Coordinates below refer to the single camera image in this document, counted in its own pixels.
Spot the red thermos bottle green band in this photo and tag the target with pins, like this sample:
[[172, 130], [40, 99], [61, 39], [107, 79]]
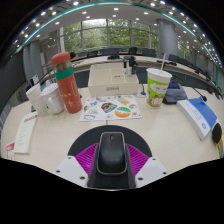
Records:
[[68, 86]]

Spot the black microphone orange band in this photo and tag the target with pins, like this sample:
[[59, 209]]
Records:
[[217, 133]]

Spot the group of ceiling lights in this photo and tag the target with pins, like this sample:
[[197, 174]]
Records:
[[76, 3]]

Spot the white paper cup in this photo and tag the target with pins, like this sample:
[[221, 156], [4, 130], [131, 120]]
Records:
[[36, 98]]

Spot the dark conference microphone console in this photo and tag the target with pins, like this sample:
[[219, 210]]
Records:
[[175, 93]]

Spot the dark grey computer mouse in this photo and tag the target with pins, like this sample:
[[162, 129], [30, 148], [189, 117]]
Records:
[[112, 154]]

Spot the group of dark office chairs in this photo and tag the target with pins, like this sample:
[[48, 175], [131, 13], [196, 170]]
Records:
[[149, 52]]

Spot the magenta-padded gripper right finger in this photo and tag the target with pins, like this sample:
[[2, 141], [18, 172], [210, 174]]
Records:
[[148, 170]]

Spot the colourful sticker sheet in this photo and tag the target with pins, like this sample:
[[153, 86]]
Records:
[[110, 108]]

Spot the blue white book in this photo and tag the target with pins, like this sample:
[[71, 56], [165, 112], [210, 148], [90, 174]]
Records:
[[196, 115]]

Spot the green white drink cup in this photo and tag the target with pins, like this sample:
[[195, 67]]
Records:
[[156, 88]]

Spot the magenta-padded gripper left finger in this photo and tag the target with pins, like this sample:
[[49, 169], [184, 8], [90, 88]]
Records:
[[75, 170]]

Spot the cream desk organizer box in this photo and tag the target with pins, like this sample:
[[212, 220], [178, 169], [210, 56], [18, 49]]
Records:
[[111, 80]]

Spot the long curved conference desk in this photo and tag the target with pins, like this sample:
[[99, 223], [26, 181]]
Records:
[[146, 60]]

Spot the white printed paper sheet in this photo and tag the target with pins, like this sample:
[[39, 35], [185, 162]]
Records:
[[26, 131]]

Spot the white lidded mug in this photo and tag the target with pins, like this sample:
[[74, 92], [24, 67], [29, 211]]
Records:
[[53, 98]]

